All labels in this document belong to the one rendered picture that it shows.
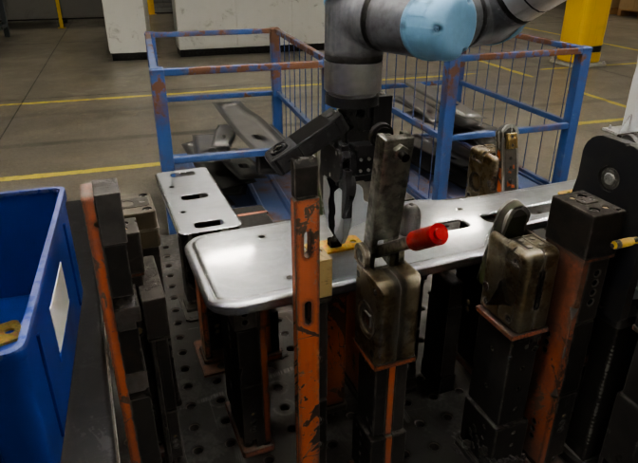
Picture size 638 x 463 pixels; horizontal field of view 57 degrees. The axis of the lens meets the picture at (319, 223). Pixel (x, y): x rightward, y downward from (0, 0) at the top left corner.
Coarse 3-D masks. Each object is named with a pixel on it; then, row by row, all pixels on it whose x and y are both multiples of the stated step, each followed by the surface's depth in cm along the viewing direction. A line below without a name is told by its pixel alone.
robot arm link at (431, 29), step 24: (384, 0) 65; (408, 0) 63; (432, 0) 61; (456, 0) 61; (384, 24) 65; (408, 24) 63; (432, 24) 61; (456, 24) 62; (480, 24) 68; (384, 48) 68; (408, 48) 64; (432, 48) 62; (456, 48) 63
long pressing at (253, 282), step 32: (512, 192) 105; (544, 192) 105; (288, 224) 92; (320, 224) 92; (480, 224) 92; (544, 224) 94; (192, 256) 84; (224, 256) 83; (256, 256) 83; (288, 256) 83; (352, 256) 83; (416, 256) 83; (448, 256) 82; (480, 256) 83; (224, 288) 75; (256, 288) 75; (288, 288) 74; (352, 288) 77
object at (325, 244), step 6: (324, 240) 87; (330, 240) 85; (336, 240) 85; (348, 240) 87; (354, 240) 87; (360, 240) 87; (306, 246) 85; (324, 246) 85; (330, 246) 85; (336, 246) 85; (342, 246) 85; (348, 246) 85; (330, 252) 84
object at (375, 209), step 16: (384, 128) 65; (384, 144) 62; (400, 144) 62; (384, 160) 63; (400, 160) 62; (384, 176) 64; (400, 176) 65; (384, 192) 65; (400, 192) 66; (368, 208) 68; (384, 208) 66; (400, 208) 67; (368, 224) 68; (384, 224) 68; (400, 224) 69; (368, 240) 69; (384, 240) 72
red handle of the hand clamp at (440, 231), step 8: (440, 224) 58; (416, 232) 60; (424, 232) 58; (432, 232) 57; (440, 232) 57; (392, 240) 66; (400, 240) 64; (408, 240) 61; (416, 240) 60; (424, 240) 58; (432, 240) 57; (440, 240) 58; (384, 248) 68; (392, 248) 66; (400, 248) 64; (408, 248) 62; (416, 248) 61; (424, 248) 60; (376, 256) 71; (384, 256) 71
